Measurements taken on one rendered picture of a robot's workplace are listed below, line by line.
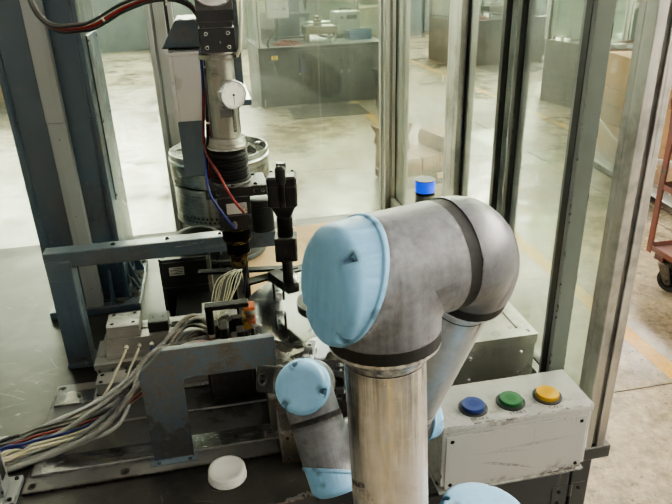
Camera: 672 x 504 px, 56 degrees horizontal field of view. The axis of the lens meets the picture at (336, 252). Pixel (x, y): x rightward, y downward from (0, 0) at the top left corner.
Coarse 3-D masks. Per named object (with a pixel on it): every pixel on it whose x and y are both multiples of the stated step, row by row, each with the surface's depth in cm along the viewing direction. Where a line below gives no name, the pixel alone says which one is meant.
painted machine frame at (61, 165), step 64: (0, 0) 143; (64, 0) 146; (0, 64) 148; (64, 64) 151; (64, 128) 153; (192, 128) 126; (64, 192) 159; (64, 256) 140; (128, 256) 143; (64, 320) 145
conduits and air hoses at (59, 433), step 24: (216, 312) 139; (168, 336) 131; (192, 336) 133; (120, 360) 138; (144, 360) 126; (120, 384) 132; (96, 408) 122; (120, 408) 118; (24, 432) 127; (48, 432) 125; (72, 432) 124; (96, 432) 118; (24, 456) 122; (48, 456) 120
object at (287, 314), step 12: (300, 276) 147; (264, 288) 142; (276, 288) 142; (300, 288) 141; (252, 300) 137; (264, 300) 137; (288, 300) 136; (252, 312) 132; (264, 312) 132; (276, 312) 132; (288, 312) 132; (300, 312) 132; (252, 324) 128; (264, 324) 128; (276, 324) 127; (288, 324) 127; (300, 324) 127; (276, 336) 123; (288, 336) 123; (300, 336) 123; (312, 336) 123
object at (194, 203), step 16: (176, 144) 199; (256, 144) 201; (176, 160) 185; (256, 160) 187; (176, 176) 188; (176, 192) 194; (192, 192) 186; (192, 208) 189; (208, 208) 187; (192, 224) 191; (208, 224) 189; (224, 256) 197; (256, 256) 202
